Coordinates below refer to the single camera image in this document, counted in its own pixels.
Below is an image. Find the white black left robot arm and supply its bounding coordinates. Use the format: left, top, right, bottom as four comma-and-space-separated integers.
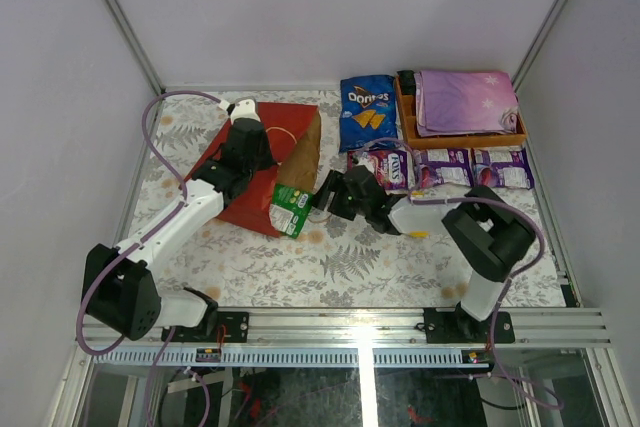
81, 114, 275, 342

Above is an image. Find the blue Doritos chip bag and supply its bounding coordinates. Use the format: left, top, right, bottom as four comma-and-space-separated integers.
339, 75, 397, 152

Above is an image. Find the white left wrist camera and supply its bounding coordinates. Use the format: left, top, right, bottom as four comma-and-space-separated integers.
218, 98, 261, 123

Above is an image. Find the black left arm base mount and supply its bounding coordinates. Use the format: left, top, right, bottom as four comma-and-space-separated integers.
171, 311, 250, 345

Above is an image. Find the purple snowflake cloth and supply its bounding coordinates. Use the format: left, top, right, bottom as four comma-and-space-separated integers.
414, 70, 519, 137

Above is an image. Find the green snack packet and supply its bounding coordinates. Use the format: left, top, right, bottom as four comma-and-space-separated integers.
269, 184, 313, 239

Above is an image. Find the red brown paper bag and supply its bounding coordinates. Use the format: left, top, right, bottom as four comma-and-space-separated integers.
187, 102, 321, 237

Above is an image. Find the black object in tray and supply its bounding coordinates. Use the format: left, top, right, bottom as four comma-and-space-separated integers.
397, 70, 416, 96

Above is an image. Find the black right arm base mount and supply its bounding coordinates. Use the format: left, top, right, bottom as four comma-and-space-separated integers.
423, 307, 515, 344

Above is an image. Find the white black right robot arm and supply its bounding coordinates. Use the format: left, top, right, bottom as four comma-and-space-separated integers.
312, 166, 545, 342

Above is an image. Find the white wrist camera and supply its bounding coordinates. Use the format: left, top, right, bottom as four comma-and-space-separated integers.
218, 98, 261, 123
348, 153, 375, 173

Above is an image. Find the yellow snack packet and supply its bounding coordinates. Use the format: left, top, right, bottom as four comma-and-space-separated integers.
408, 231, 430, 238

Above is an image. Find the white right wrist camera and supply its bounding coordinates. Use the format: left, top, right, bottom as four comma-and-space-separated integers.
348, 153, 375, 173

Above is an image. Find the aluminium front rail frame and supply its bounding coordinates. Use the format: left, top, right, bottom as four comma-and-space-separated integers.
45, 307, 639, 426

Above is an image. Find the orange wooden tray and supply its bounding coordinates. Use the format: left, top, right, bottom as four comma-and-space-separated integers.
394, 75, 528, 150

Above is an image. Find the purple Fox's berries candy bag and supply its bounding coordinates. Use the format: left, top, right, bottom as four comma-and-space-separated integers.
347, 149, 412, 192

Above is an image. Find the purple snack packet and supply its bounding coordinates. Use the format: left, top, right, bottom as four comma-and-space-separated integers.
413, 148, 474, 190
472, 147, 535, 190

